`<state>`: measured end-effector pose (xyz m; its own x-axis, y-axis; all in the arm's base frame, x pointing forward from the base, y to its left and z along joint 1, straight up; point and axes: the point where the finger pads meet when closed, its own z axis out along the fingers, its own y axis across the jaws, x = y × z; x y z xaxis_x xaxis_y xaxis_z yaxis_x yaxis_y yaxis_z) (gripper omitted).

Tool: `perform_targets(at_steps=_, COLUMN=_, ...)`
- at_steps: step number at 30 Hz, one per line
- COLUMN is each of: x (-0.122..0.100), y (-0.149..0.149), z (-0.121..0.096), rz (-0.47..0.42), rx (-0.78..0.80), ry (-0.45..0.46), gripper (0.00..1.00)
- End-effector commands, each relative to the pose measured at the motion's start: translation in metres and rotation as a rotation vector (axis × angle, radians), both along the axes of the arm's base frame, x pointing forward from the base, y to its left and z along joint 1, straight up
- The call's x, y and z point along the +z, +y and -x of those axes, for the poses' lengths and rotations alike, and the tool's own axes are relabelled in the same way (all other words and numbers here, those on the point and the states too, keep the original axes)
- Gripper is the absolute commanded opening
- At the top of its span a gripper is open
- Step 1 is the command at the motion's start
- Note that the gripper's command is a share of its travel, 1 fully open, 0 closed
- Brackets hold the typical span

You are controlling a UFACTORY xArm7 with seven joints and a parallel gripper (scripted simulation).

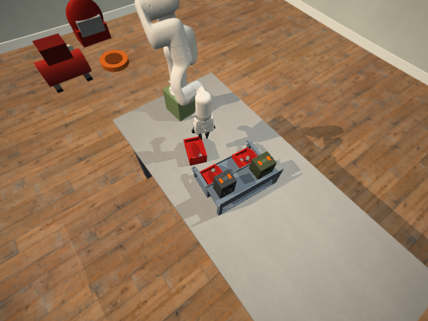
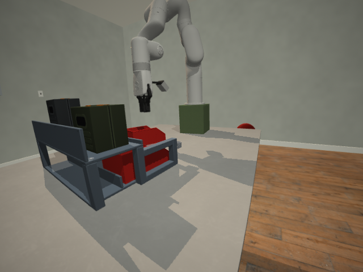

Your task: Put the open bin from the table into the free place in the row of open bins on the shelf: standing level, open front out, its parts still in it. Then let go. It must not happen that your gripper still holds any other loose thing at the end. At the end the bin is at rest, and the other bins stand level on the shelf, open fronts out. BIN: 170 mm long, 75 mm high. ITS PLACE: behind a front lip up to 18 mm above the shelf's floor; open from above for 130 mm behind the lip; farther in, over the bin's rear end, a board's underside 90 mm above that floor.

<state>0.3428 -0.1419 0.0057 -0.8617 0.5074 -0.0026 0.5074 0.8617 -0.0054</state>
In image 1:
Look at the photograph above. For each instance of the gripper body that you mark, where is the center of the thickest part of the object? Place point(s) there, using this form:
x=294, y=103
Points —
x=203, y=127

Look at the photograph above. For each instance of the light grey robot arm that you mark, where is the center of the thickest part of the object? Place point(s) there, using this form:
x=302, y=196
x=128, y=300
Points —
x=170, y=33

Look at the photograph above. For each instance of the grey metal shelf rack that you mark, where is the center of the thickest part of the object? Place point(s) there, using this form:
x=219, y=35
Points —
x=246, y=186

